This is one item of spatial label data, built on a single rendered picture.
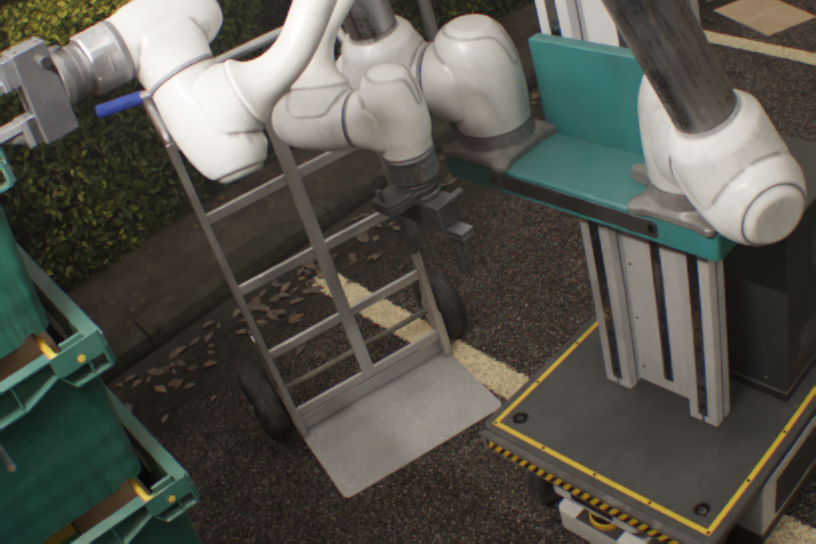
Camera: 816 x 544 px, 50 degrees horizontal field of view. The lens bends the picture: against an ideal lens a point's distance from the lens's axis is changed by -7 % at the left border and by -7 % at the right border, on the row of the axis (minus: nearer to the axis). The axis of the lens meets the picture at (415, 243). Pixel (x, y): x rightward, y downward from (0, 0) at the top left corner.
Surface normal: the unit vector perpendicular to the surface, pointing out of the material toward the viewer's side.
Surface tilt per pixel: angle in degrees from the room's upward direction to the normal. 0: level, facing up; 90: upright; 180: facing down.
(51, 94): 90
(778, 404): 0
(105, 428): 90
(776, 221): 95
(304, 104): 61
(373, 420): 0
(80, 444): 90
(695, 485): 0
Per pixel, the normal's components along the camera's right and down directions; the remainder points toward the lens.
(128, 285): -0.16, -0.74
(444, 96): -0.42, 0.58
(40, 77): 0.64, 0.29
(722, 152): -0.34, 0.19
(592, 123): -0.70, 0.55
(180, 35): 0.49, -0.13
